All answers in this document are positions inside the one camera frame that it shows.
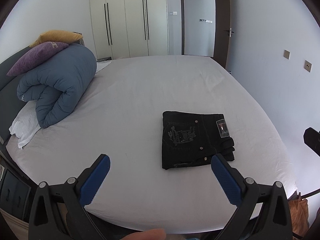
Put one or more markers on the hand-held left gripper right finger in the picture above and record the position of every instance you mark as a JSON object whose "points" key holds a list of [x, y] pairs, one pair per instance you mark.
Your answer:
{"points": [[225, 177]]}

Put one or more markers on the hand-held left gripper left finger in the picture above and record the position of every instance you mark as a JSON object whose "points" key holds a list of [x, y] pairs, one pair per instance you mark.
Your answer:
{"points": [[96, 177]]}

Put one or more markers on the black pants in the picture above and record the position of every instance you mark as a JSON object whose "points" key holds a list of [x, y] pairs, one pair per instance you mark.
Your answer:
{"points": [[190, 142]]}

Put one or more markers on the person's left hand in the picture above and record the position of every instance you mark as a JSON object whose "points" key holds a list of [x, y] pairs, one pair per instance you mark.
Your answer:
{"points": [[147, 235]]}

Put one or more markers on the orange bag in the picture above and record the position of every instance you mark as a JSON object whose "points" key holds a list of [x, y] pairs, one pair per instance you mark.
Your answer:
{"points": [[298, 215]]}

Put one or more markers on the white pillow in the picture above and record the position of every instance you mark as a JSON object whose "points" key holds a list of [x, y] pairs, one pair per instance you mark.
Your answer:
{"points": [[103, 66], [25, 127]]}

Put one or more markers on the white bed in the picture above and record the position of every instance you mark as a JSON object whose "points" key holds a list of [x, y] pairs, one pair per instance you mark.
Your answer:
{"points": [[140, 92]]}

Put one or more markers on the blue quilt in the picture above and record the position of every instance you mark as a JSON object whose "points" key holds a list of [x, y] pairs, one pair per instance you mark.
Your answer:
{"points": [[62, 80]]}

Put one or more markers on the dark grey headboard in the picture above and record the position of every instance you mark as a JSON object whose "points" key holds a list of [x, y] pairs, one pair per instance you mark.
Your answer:
{"points": [[7, 90]]}

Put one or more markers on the purple pillow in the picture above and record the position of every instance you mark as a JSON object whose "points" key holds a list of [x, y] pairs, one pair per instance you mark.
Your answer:
{"points": [[35, 57]]}

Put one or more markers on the yellow pillow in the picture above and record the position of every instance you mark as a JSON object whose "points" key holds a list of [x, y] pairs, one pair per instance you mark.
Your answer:
{"points": [[57, 37]]}

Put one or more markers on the brown door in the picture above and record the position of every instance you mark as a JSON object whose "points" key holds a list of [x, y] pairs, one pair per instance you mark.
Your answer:
{"points": [[222, 10]]}

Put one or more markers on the cream wardrobe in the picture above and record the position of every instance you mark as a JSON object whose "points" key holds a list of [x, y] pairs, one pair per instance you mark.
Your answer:
{"points": [[125, 17]]}

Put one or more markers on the bronze wall socket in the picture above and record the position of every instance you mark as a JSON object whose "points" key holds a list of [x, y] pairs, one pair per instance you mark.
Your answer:
{"points": [[286, 54], [308, 66]]}

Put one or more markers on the dark door frame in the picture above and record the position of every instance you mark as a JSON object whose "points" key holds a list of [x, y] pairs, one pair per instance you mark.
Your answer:
{"points": [[181, 17]]}

